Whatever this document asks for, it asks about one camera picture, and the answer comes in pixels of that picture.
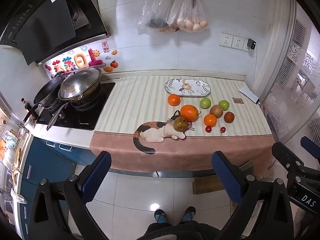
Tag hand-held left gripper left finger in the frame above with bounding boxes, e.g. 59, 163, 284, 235
26, 151, 112, 240

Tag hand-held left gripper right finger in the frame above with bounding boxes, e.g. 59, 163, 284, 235
212, 151, 295, 240

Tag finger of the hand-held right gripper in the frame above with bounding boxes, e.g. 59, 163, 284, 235
272, 142, 320, 188
301, 136, 320, 160

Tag medium orange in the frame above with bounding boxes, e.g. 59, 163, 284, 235
203, 114, 217, 127
167, 94, 181, 106

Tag reddish green apple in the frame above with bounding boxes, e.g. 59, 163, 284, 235
209, 105, 224, 118

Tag brownish green pear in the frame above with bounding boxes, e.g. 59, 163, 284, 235
173, 116, 189, 132

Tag large orange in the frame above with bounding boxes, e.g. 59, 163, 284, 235
180, 104, 200, 122

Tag oval patterned ceramic plate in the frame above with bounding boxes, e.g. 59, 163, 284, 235
164, 79, 211, 97

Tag wooden board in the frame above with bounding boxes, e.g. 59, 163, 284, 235
192, 174, 224, 195

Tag blue kitchen cabinet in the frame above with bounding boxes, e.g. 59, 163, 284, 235
19, 137, 98, 240

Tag person's right foot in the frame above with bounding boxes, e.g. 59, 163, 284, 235
181, 206, 196, 223

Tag person's foot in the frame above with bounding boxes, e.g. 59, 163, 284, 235
181, 206, 196, 223
154, 209, 168, 224

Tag black gas stove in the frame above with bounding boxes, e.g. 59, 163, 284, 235
36, 82, 116, 131

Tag frosted patterned glass door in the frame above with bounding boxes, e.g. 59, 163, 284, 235
259, 4, 320, 143

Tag person's dark fleece clothing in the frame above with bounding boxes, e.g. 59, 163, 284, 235
143, 219, 221, 240

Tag person's left foot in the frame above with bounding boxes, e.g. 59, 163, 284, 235
154, 209, 168, 224

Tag steel wok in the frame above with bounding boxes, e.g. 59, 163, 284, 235
46, 75, 103, 131

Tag striped cat print mat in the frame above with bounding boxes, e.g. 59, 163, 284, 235
90, 74, 275, 178

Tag black frying pan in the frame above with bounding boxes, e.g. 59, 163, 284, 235
23, 74, 66, 123

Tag steel and glass wok lid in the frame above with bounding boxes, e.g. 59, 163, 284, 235
58, 67, 102, 98

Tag dark sauce bottle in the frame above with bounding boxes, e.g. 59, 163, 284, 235
21, 97, 38, 120

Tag clear plastic bag of eggs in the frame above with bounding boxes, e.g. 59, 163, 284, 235
166, 0, 209, 33

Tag black range hood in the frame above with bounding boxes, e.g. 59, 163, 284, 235
0, 0, 112, 67

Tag clear bag with dark contents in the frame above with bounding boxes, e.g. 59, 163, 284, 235
136, 0, 177, 35

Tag colourful wall stickers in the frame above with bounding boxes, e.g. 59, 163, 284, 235
45, 41, 119, 79

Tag white wall socket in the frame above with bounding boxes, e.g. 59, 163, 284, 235
219, 33, 233, 47
231, 35, 245, 51

